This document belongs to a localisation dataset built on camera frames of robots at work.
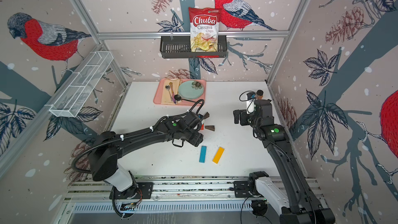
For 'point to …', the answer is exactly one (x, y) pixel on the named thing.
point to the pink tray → (157, 98)
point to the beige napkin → (166, 98)
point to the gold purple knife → (171, 85)
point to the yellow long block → (218, 155)
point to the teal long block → (202, 154)
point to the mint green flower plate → (190, 89)
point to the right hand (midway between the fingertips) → (243, 109)
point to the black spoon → (178, 97)
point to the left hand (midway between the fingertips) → (201, 136)
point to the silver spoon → (167, 87)
